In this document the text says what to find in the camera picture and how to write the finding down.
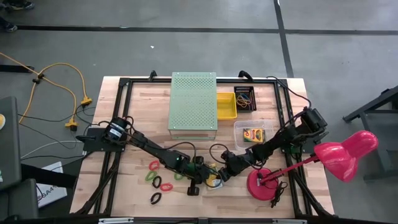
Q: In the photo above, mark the pink desk lamp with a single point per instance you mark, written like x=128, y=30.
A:
x=342, y=158

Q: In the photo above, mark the yellow plastic basket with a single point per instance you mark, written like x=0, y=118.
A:
x=226, y=105

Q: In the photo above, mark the blue rubber band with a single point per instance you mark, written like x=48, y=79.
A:
x=250, y=102

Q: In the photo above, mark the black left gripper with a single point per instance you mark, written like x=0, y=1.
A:
x=196, y=171

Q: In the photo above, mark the black aluminium table frame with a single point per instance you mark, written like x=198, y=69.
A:
x=227, y=81

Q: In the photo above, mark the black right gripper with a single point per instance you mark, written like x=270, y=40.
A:
x=237, y=161

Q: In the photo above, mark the black mesh basket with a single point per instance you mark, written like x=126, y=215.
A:
x=237, y=89

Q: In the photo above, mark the Crayola crayon box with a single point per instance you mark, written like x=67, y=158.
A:
x=253, y=135
x=218, y=185

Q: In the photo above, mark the black side table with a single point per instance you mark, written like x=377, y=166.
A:
x=373, y=105

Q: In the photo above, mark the clear plastic container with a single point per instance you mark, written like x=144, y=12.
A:
x=239, y=144

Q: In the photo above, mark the white printed sheet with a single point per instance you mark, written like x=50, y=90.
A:
x=53, y=193

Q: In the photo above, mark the silver metal bracket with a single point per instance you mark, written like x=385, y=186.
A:
x=115, y=221
x=289, y=221

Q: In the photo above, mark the person's shoe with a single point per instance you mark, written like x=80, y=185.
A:
x=20, y=4
x=7, y=25

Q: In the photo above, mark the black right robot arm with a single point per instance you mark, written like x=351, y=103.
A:
x=280, y=141

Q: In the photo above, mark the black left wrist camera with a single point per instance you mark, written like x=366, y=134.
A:
x=193, y=190

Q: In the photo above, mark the black floor bar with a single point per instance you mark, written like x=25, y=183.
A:
x=15, y=68

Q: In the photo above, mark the yellow rubber band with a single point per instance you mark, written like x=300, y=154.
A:
x=242, y=101

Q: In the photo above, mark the dark grey equipment case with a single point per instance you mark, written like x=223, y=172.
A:
x=9, y=140

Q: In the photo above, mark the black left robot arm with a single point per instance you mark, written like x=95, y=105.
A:
x=155, y=152

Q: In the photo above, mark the green perforated metal shelf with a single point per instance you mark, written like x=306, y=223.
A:
x=192, y=102

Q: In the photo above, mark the yellow round object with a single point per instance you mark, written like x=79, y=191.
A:
x=2, y=122

